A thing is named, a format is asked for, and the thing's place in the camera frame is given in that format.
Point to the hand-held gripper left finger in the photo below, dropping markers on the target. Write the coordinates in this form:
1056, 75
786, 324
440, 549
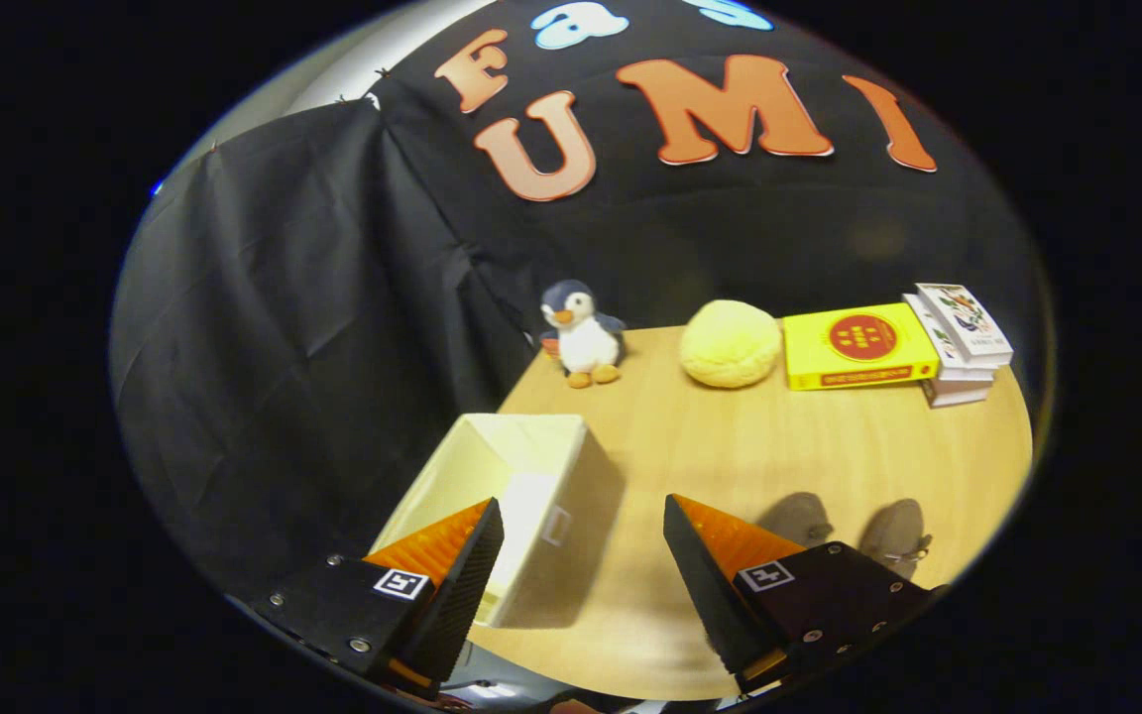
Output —
467, 595

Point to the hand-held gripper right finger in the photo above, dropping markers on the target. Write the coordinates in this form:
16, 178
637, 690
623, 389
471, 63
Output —
705, 595

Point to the brown fuzzy shoe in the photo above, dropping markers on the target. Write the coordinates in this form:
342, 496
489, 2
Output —
893, 535
795, 518

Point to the beige fabric storage box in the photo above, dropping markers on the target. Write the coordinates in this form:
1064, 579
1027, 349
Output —
531, 466

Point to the yellow plush bun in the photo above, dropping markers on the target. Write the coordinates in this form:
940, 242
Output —
730, 345

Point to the penguin plush toy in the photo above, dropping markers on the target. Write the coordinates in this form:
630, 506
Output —
586, 342

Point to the yellow book with red circle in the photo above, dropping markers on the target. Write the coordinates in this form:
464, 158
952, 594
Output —
858, 347

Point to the white book with dark spine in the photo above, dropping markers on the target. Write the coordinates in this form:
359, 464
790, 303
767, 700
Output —
958, 392

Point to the black backdrop cloth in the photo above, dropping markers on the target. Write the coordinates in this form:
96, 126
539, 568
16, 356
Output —
333, 297

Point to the white paperback book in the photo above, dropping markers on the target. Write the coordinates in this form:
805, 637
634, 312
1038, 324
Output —
938, 347

